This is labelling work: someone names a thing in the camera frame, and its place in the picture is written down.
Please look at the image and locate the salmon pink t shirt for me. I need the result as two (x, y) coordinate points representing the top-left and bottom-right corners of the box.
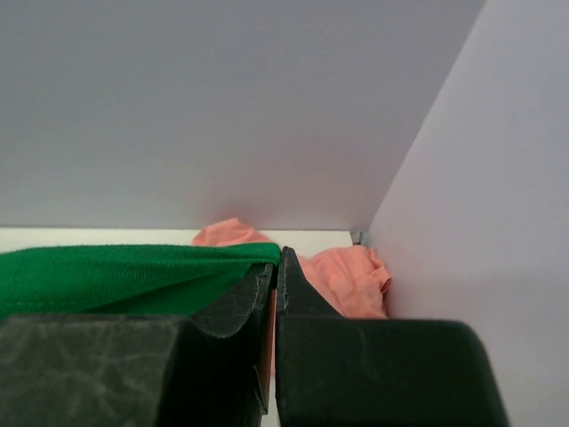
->
(191, 218), (391, 318)

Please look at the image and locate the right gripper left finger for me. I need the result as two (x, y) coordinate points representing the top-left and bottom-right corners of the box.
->
(1, 264), (274, 426)

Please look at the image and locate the green t shirt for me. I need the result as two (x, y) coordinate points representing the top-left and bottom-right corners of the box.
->
(1, 243), (281, 317)

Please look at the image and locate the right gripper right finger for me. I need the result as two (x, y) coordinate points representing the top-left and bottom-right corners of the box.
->
(275, 247), (509, 426)

